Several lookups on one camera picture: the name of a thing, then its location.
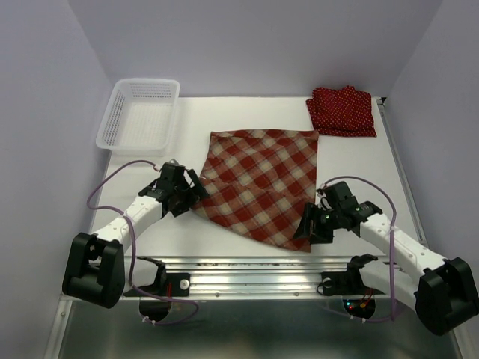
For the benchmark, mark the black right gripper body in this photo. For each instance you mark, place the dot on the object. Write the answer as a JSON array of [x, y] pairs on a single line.
[[323, 222]]

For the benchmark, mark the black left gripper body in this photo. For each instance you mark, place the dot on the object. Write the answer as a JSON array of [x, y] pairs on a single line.
[[186, 197]]

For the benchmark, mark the red patterned skirt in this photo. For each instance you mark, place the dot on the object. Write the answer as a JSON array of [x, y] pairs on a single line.
[[258, 182]]

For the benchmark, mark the red polka dot skirt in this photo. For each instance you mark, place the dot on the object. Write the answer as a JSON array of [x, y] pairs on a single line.
[[357, 125], [326, 106]]

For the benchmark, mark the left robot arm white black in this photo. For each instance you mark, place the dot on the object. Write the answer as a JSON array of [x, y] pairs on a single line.
[[103, 266]]

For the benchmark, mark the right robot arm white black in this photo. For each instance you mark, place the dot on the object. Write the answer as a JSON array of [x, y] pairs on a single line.
[[442, 292]]

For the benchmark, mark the white plastic basket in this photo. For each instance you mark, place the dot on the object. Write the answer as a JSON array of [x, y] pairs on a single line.
[[139, 117]]

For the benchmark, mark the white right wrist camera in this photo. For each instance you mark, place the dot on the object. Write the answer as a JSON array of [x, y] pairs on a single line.
[[321, 194]]

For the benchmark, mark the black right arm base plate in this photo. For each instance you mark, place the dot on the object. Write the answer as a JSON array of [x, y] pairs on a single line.
[[338, 283]]

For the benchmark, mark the aluminium rail frame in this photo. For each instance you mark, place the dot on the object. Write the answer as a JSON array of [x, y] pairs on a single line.
[[256, 302]]

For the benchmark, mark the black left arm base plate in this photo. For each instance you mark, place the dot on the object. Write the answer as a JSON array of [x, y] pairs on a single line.
[[176, 286]]

